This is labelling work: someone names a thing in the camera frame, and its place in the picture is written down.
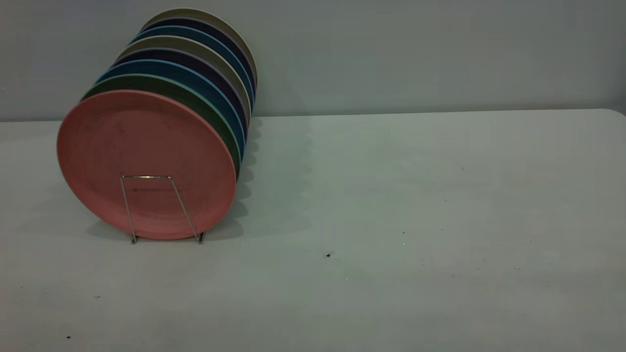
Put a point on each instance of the pink round plate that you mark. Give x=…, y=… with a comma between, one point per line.
x=146, y=161

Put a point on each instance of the green round plate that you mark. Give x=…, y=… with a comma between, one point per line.
x=215, y=117

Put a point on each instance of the blue round plate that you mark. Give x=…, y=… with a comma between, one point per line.
x=230, y=53
x=220, y=100

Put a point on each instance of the dark purple round plate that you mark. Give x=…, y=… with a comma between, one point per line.
x=234, y=41
x=225, y=85

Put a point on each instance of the beige round plate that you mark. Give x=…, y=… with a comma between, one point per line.
x=227, y=68
x=237, y=33

